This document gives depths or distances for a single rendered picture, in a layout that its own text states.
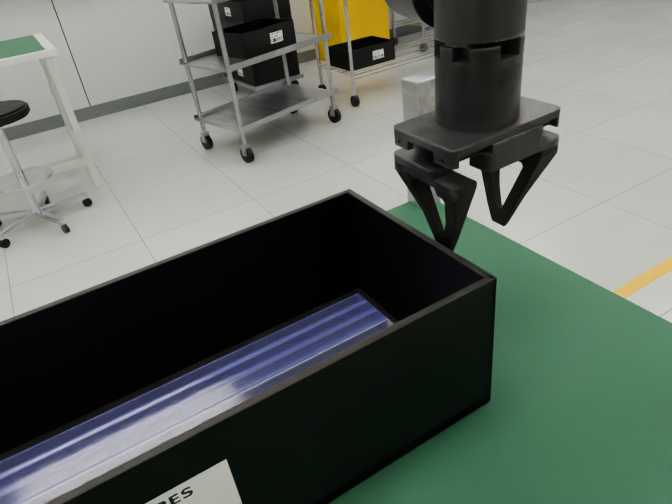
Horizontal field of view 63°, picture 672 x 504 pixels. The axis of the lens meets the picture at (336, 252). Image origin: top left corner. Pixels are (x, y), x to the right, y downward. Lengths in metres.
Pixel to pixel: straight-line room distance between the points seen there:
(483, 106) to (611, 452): 0.24
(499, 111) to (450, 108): 0.03
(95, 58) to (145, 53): 0.40
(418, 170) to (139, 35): 4.73
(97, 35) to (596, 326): 4.73
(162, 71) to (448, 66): 4.81
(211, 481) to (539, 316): 0.31
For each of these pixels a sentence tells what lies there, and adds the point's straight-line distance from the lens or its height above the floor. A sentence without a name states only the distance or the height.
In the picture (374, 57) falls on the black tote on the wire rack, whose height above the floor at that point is 0.28.
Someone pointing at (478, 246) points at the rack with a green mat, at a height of 0.95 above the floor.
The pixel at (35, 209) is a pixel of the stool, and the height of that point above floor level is 0.09.
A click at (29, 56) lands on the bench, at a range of 3.37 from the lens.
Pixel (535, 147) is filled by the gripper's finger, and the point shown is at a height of 1.11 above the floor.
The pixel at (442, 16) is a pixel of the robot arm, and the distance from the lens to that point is 0.37.
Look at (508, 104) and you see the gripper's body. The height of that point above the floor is 1.15.
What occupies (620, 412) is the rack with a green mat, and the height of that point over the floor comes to 0.95.
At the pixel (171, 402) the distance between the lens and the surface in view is 0.40.
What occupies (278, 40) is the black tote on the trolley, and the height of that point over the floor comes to 0.61.
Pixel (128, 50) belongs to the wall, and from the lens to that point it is 5.05.
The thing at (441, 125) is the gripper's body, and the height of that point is 1.13.
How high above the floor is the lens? 1.27
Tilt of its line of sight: 32 degrees down
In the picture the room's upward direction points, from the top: 8 degrees counter-clockwise
